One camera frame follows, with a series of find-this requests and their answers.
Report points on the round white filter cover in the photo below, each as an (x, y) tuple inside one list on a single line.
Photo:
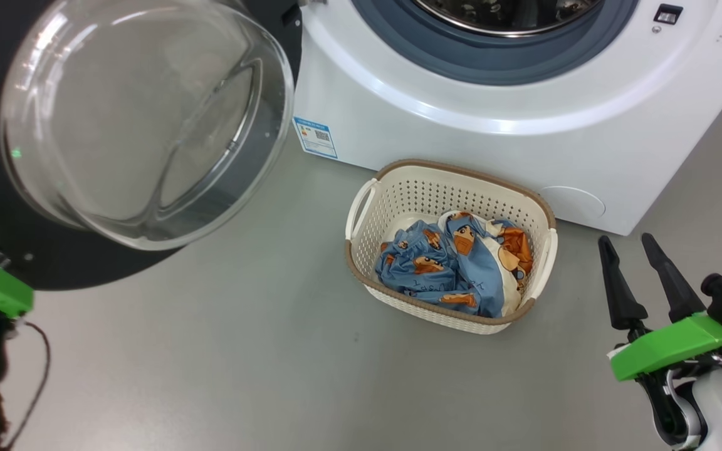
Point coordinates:
[(571, 203)]

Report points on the white front-load washing machine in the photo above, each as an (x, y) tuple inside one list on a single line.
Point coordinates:
[(524, 138)]

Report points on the black door latch socket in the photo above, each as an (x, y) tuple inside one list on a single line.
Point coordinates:
[(668, 14)]

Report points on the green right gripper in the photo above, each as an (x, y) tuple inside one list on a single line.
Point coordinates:
[(668, 347)]

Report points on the blue energy label sticker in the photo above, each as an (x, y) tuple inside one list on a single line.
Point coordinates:
[(315, 138)]

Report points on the cream perforated laundry basket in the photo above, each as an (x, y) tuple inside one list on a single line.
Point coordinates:
[(436, 188)]

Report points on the grey rubber door gasket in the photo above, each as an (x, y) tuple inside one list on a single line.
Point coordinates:
[(499, 59)]

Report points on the black round glass washer door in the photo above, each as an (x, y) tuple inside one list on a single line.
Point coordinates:
[(141, 125)]

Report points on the steel perforated washer drum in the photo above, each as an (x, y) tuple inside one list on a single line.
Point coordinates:
[(505, 15)]

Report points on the blue cartoon print garment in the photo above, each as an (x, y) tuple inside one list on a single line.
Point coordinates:
[(417, 269)]

